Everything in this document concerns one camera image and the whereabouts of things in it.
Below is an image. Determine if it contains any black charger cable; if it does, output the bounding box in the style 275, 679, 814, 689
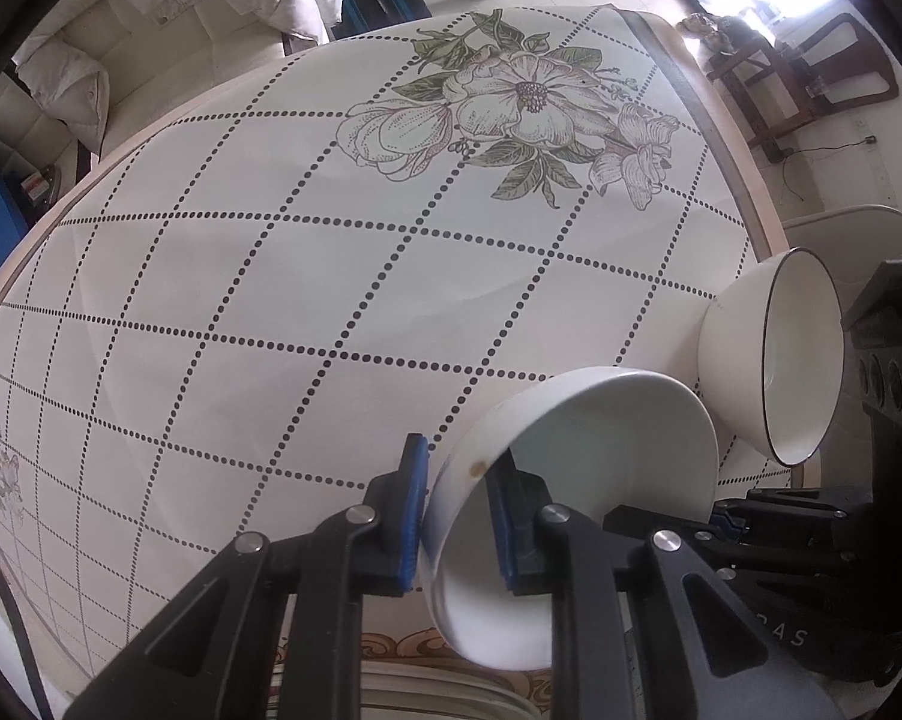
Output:
773, 133, 877, 162

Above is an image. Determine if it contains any grey upholstered chair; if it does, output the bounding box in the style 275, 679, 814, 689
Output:
783, 204, 902, 275

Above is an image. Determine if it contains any cream leather chair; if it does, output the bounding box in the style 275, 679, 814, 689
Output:
0, 0, 290, 170

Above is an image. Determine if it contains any floral diamond pattern tablecloth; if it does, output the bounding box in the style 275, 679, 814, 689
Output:
0, 4, 797, 695

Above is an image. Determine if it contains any dark wooden chair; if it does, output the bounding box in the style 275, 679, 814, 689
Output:
702, 11, 902, 164

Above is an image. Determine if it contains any white bowl floral base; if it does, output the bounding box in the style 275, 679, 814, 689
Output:
421, 366, 720, 672

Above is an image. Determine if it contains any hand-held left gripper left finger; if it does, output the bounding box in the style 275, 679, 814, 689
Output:
64, 433, 431, 720

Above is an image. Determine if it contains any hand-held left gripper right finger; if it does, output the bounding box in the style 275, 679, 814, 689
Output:
484, 450, 846, 720

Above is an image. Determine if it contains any white bowl black rim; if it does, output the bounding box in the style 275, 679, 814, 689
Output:
697, 247, 848, 466

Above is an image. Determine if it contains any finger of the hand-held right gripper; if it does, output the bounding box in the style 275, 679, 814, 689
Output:
712, 486, 877, 535
604, 504, 858, 571

